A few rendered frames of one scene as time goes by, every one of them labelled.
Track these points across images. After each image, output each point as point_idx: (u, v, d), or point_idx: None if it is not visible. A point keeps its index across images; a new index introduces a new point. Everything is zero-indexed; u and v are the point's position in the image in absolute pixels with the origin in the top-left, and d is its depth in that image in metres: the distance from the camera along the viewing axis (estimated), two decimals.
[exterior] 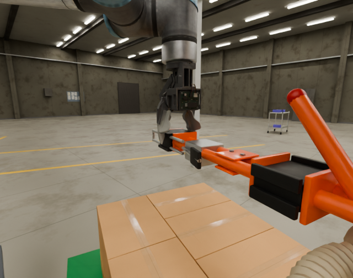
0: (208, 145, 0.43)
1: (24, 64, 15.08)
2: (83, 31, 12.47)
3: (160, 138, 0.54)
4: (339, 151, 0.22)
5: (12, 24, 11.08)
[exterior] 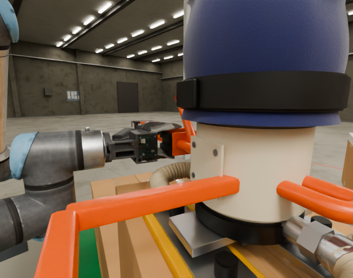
0: None
1: (25, 63, 15.35)
2: (83, 31, 12.74)
3: None
4: (187, 122, 0.49)
5: None
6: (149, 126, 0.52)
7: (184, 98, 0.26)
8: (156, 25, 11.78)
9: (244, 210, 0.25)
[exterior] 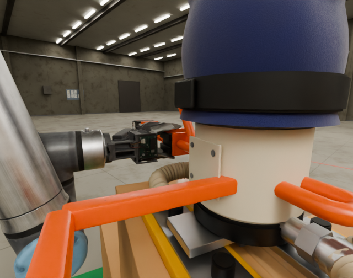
0: None
1: (22, 60, 14.69)
2: (83, 26, 12.07)
3: None
4: (187, 122, 0.49)
5: None
6: (149, 126, 0.52)
7: (182, 98, 0.25)
8: (161, 19, 11.11)
9: (241, 211, 0.25)
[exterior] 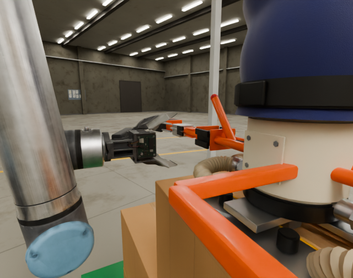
0: (183, 125, 0.75)
1: None
2: (85, 26, 12.13)
3: (171, 166, 0.57)
4: (224, 119, 0.54)
5: None
6: (145, 123, 0.52)
7: (250, 97, 0.30)
8: (163, 20, 11.17)
9: (300, 193, 0.30)
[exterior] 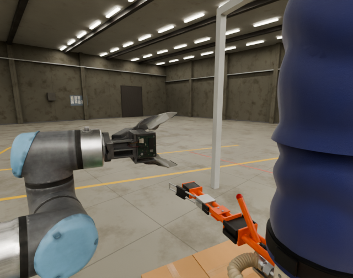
0: (207, 201, 0.87)
1: (27, 68, 14.88)
2: (87, 35, 12.27)
3: (171, 166, 0.57)
4: (249, 222, 0.65)
5: (16, 29, 10.88)
6: (145, 123, 0.52)
7: (285, 264, 0.41)
8: (165, 30, 11.31)
9: None
